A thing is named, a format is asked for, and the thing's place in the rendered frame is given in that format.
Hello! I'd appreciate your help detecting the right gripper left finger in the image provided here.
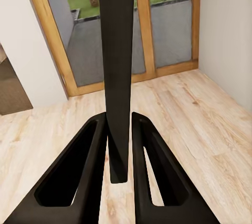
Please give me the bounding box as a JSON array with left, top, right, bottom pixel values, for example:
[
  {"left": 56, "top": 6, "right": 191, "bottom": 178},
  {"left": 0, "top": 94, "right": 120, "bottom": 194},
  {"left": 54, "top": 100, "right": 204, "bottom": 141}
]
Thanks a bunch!
[{"left": 3, "top": 112, "right": 108, "bottom": 224}]

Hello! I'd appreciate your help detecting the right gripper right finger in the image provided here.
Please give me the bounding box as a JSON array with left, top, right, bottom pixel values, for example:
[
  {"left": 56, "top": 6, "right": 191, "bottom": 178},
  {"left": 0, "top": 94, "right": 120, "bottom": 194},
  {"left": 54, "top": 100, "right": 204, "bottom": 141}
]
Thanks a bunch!
[{"left": 131, "top": 112, "right": 221, "bottom": 224}]

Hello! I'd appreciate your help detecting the poster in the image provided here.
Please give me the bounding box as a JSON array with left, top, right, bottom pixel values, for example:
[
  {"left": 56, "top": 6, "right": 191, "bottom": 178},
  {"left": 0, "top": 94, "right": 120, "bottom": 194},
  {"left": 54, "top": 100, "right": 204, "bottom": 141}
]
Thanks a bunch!
[{"left": 99, "top": 0, "right": 134, "bottom": 184}]

